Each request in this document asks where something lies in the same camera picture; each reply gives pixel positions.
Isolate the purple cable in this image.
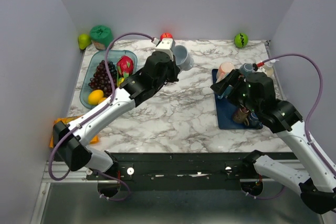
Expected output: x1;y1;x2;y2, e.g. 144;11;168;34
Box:
48;32;161;182
251;53;336;177

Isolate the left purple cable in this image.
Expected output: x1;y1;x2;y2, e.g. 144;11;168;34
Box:
48;32;161;182

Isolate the dark blue mug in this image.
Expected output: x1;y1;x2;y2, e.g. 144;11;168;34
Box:
248;112;263;130

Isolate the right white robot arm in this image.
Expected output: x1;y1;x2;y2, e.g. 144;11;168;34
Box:
211;69;335;214

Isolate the small yellow lemon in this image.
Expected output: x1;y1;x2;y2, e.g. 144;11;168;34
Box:
98;97;107;104

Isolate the green pear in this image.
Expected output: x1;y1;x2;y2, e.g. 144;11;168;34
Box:
78;34;91;50

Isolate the brown patterned mug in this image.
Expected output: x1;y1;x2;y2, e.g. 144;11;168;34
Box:
232;108;250;126

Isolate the green striped ball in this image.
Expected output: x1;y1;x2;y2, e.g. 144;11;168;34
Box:
234;33;248;48

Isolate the teal transparent fruit tray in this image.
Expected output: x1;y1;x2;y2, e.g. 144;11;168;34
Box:
79;50;138;109

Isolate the black table front rail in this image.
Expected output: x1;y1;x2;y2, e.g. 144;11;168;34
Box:
86;152;300;192

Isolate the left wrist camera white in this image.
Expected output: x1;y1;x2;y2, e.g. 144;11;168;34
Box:
154;38;175;61

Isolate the blue butterfly mug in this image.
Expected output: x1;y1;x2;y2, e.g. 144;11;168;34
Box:
217;85;233;99

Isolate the grey blue mug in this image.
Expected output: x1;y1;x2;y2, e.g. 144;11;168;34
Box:
173;45;194;71

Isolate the dark teal mug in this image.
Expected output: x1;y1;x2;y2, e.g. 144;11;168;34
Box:
238;63;254;77

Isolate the pink mug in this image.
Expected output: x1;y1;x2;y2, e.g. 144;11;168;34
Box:
216;62;235;83

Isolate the orange snack bag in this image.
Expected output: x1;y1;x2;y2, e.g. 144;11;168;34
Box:
49;116;100;148

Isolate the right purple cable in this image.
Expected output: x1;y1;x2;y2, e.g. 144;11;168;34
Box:
251;53;336;177

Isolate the red apple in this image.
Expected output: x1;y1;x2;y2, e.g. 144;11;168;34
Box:
160;33;173;40

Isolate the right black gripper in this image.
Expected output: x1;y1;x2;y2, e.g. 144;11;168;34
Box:
211;68;261;115

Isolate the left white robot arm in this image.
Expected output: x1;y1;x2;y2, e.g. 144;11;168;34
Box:
53;50;180;179

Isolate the yellow mango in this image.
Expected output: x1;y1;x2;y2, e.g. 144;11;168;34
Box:
88;90;104;105

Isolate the dark purple grapes bunch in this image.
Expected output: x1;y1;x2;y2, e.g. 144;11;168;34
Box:
88;60;118;97

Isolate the cream soap pump bottle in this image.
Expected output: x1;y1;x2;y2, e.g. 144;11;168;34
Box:
263;59;277;77

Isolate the red dragon fruit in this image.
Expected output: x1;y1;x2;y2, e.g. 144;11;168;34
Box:
117;55;134;78

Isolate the dark blue tray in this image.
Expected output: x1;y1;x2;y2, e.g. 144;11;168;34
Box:
211;68;263;130

